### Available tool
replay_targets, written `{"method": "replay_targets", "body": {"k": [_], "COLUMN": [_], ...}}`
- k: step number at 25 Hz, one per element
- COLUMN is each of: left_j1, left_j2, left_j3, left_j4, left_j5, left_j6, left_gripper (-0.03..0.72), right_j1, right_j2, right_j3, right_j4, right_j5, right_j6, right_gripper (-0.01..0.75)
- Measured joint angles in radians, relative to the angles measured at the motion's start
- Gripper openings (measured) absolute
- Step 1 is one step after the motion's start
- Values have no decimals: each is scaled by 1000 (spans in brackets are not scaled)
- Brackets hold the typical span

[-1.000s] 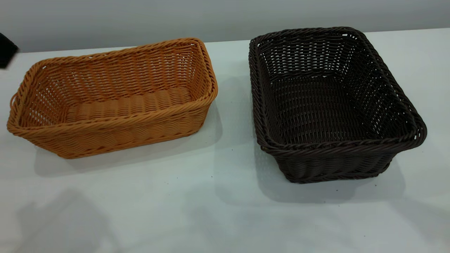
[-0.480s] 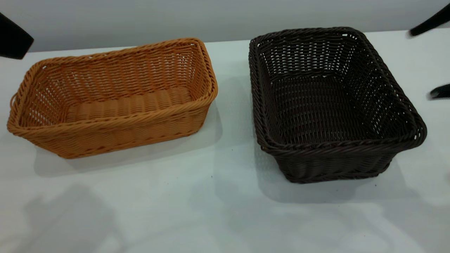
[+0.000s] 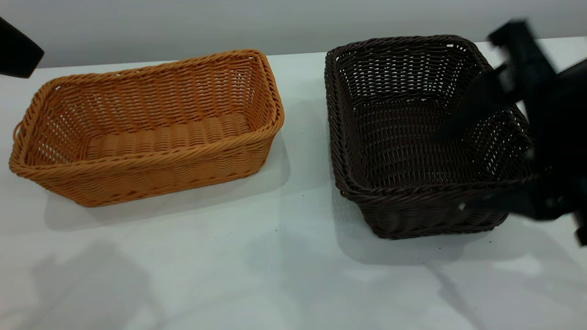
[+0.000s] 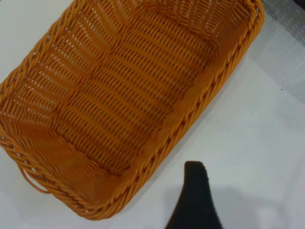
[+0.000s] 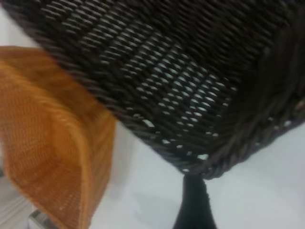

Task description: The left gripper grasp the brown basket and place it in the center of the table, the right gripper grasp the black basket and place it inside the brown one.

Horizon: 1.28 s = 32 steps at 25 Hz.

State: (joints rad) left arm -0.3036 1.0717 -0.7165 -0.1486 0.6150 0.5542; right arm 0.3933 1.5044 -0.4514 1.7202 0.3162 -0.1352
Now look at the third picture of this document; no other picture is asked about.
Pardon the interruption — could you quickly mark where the light brown wicker basket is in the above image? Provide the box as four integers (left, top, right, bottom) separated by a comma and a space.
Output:
9, 49, 285, 208

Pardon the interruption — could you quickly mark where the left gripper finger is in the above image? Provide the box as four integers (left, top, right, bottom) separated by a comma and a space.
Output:
0, 16, 45, 79

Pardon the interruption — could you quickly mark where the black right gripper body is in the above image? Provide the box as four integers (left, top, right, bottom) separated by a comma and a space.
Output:
488, 19, 587, 246

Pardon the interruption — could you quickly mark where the dark brown wicker basket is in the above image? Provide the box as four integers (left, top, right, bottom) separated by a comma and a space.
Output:
324, 35, 558, 240

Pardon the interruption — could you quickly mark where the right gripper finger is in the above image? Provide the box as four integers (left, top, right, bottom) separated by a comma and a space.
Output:
435, 66, 524, 143
460, 180, 552, 220

